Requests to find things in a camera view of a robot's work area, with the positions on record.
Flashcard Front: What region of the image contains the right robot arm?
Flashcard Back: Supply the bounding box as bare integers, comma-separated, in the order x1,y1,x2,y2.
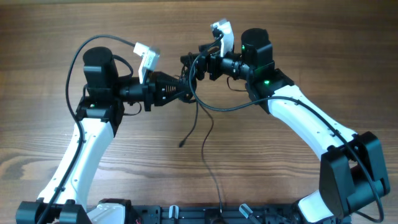
189,28,391,223

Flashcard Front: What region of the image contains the black usb cable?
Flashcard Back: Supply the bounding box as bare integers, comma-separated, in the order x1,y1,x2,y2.
178,52,224,215

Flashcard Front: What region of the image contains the camera black cable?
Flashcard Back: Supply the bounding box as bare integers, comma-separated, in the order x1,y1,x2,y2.
35,34,136,224
188,33,385,223

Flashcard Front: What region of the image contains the left camera black cable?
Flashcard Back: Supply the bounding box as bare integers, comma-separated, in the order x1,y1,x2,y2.
35,34,136,224

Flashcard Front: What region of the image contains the right camera black cable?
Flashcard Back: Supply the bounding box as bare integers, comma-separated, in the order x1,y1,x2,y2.
188,33,385,223

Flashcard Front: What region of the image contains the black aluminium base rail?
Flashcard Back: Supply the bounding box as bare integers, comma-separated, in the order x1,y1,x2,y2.
90,203,305,224

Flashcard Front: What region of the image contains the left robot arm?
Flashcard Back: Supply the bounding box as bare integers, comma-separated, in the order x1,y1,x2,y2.
16,43,190,223

